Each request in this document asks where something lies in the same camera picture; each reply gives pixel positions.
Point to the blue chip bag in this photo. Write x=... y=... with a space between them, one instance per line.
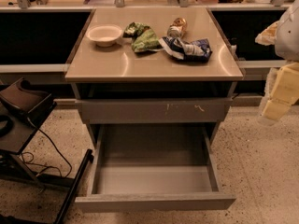
x=195 y=51

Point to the crushed gold soda can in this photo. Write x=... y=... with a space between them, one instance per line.
x=178 y=28

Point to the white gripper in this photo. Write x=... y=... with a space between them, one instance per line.
x=289 y=36

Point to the grey drawer cabinet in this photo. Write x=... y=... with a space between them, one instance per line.
x=117 y=72

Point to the white bowl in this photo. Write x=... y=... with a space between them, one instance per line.
x=104 y=35

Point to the green chip bag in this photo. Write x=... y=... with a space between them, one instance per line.
x=143 y=37

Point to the closed top drawer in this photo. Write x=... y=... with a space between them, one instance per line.
x=117 y=111

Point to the open middle drawer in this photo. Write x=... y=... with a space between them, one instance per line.
x=148 y=167

